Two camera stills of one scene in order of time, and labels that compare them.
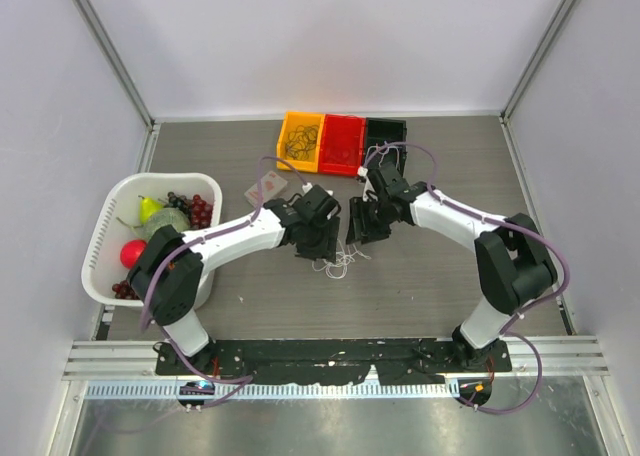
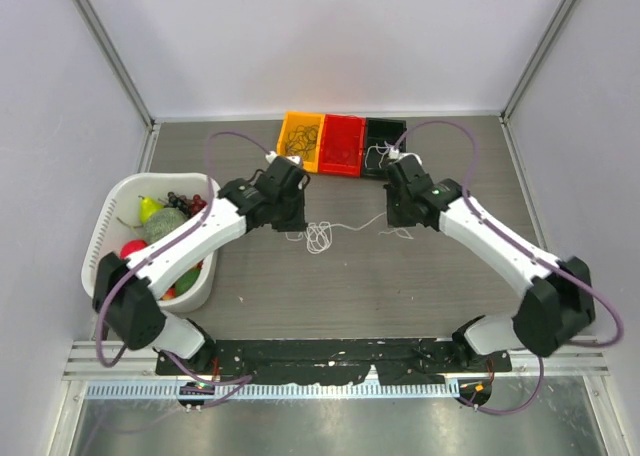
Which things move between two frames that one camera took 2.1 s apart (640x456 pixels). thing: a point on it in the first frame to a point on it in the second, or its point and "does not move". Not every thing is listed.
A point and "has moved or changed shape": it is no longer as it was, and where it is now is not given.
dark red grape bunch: x=199 y=212 does not move
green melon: x=166 y=217 does not move
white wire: x=339 y=269 has moved or changed shape
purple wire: x=299 y=142 does not move
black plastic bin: x=380 y=131 does not move
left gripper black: x=327 y=248 to x=298 y=222
